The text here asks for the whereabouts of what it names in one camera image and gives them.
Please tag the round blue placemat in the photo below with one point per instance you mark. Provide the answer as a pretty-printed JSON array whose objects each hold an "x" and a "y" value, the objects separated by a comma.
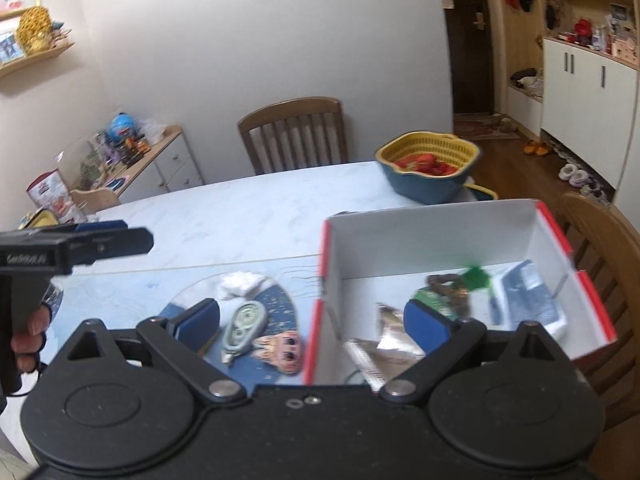
[{"x": 282, "y": 316}]

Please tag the wooden wall shelf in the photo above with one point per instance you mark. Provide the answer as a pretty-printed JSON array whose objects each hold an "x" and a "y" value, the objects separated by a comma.
[{"x": 12, "y": 67}]

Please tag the red cardboard shoe box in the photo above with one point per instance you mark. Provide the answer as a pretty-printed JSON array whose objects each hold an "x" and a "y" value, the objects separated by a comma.
[{"x": 501, "y": 262}]

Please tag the brown wooden chair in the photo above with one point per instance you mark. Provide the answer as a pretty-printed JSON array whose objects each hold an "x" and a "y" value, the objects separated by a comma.
[{"x": 295, "y": 134}]

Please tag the green white correction tape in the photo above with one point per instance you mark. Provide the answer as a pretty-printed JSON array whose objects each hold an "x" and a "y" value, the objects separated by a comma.
[{"x": 247, "y": 323}]

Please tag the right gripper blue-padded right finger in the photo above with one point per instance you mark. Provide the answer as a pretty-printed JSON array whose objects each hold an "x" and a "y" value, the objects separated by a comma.
[{"x": 447, "y": 345}]

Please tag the white wall cabinet unit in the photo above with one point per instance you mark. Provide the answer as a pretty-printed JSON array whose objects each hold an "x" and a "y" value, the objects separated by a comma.
[{"x": 574, "y": 64}]

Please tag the white beads plastic bag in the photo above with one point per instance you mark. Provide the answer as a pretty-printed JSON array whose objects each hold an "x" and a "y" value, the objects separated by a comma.
[{"x": 242, "y": 284}]

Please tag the yellow and blue colander basket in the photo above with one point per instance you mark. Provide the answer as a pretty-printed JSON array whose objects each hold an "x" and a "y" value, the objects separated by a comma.
[{"x": 427, "y": 167}]

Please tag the blue globe toy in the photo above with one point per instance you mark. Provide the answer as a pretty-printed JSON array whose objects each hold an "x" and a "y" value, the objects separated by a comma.
[{"x": 122, "y": 127}]

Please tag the brown braided scrunchie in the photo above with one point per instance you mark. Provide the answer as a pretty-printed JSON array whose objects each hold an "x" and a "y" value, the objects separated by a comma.
[{"x": 454, "y": 295}]

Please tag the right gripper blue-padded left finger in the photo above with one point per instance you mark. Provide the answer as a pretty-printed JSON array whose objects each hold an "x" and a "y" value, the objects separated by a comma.
[{"x": 176, "y": 346}]

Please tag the red white snack bag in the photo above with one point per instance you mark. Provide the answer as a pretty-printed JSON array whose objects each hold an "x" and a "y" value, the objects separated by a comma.
[{"x": 50, "y": 191}]

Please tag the person's left hand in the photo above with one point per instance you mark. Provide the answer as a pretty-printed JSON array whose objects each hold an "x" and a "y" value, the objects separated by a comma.
[{"x": 28, "y": 343}]

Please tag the navy white wipes pack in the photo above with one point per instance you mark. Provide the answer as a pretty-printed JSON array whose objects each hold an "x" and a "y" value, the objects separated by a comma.
[{"x": 518, "y": 295}]

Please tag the silver foil snack pouch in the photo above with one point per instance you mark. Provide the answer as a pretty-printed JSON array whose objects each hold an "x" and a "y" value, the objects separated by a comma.
[{"x": 377, "y": 362}]

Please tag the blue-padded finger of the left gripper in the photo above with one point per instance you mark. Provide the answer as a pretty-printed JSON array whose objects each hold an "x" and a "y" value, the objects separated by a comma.
[
  {"x": 111, "y": 225},
  {"x": 88, "y": 246}
]

